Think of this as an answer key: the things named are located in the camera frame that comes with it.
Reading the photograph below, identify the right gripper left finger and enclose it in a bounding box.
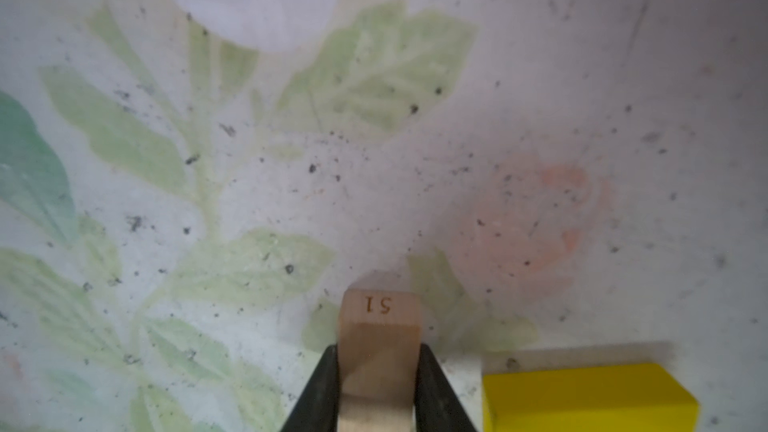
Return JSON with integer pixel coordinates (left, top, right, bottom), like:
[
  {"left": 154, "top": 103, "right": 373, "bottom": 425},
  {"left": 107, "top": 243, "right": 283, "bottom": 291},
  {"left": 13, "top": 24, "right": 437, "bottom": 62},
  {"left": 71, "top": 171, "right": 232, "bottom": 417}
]
[{"left": 280, "top": 344, "right": 340, "bottom": 432}]

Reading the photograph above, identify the natural wood block numbered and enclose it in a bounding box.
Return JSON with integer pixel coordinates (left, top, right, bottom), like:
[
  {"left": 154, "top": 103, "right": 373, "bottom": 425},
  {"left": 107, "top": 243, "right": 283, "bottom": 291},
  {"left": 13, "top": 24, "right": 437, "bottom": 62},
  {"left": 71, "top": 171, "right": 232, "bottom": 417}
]
[{"left": 337, "top": 289, "right": 423, "bottom": 431}]

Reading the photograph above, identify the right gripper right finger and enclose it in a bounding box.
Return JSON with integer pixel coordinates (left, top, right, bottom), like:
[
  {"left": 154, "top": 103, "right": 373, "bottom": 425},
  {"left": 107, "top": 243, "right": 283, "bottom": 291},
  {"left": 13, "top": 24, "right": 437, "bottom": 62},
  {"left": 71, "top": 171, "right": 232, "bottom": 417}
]
[{"left": 414, "top": 343, "right": 477, "bottom": 432}]

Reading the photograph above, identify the yellow wood block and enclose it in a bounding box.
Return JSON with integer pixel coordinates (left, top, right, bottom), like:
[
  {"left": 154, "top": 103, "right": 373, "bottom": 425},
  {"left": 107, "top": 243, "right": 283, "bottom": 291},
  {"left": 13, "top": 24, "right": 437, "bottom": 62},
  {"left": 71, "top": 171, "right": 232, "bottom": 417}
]
[{"left": 482, "top": 363, "right": 699, "bottom": 432}]

